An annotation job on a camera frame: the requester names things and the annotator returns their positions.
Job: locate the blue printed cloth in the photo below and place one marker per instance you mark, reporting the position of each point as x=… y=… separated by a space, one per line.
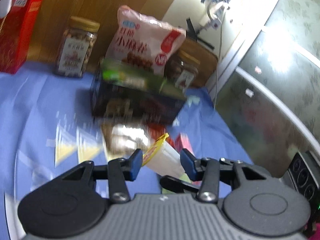
x=37 y=105

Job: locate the clear nut packet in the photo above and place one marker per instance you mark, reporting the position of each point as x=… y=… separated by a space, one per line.
x=125 y=137

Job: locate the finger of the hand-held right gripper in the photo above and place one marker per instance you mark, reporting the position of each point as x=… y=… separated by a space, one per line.
x=175 y=183

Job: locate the black tin box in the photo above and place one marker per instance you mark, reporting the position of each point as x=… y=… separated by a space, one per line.
x=135 y=107

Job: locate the red gift box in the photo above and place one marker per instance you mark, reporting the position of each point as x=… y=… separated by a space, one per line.
x=17 y=35

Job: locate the wooden board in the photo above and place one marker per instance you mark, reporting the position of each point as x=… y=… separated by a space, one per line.
x=100 y=0

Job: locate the frosted glass door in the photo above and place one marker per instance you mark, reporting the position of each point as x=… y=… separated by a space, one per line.
x=275 y=80

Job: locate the red snack packet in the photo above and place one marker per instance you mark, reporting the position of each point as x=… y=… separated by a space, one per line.
x=157 y=131

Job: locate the dark panel with round sockets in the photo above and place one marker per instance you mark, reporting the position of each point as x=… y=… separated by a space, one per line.
x=302 y=172

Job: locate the white jelly cup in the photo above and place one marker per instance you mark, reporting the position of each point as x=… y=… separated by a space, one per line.
x=162 y=157

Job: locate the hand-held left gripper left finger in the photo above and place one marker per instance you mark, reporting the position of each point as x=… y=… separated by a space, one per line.
x=136 y=163

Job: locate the black tape strip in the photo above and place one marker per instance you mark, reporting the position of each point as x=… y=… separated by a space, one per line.
x=197 y=37

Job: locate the bright green snack packet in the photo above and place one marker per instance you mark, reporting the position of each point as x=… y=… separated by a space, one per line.
x=120 y=76

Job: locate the pecan jar with gold lid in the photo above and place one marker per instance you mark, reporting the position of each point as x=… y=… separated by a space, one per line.
x=182 y=72

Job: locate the long pink candy box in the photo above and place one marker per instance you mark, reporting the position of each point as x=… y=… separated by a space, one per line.
x=183 y=142

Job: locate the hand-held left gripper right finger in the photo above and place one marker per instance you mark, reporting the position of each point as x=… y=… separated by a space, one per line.
x=187 y=163

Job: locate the peanut jar with gold lid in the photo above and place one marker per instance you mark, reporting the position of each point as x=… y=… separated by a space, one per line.
x=75 y=50

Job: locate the pink snack bag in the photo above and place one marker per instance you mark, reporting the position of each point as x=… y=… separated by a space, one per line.
x=140 y=37

